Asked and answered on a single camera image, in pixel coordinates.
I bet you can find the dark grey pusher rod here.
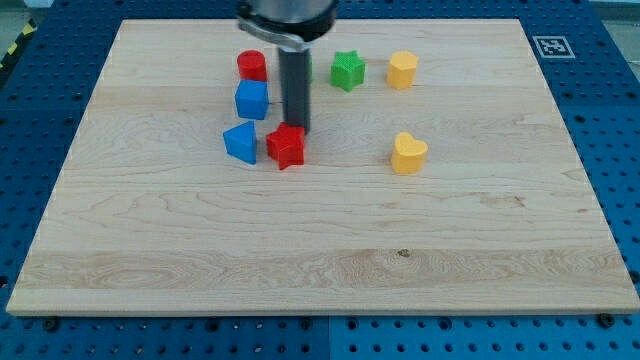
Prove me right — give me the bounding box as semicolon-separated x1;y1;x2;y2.
278;48;311;133

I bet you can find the yellow heart block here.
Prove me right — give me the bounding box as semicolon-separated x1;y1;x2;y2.
391;132;429;174

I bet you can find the red cylinder block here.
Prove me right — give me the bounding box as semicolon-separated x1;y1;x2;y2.
236;49;268;82

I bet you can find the white fiducial marker tag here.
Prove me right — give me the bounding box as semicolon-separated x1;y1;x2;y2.
533;35;575;59

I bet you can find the red star block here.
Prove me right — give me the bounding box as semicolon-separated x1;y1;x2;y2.
266;122;305;170

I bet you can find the yellow pentagon block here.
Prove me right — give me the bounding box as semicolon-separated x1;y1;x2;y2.
386;51;419;90

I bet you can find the black yellow hazard tape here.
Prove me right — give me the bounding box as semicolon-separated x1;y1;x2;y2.
1;18;38;72

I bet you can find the blue cube block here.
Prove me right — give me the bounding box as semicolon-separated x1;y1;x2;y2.
235;79;269;120

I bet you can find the light wooden board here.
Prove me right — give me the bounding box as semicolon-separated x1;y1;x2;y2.
7;19;639;317

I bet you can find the green star block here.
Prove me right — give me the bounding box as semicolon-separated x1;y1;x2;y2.
330;50;366;92

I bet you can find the blue triangular prism block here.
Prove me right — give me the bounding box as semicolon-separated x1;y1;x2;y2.
223;121;257;165

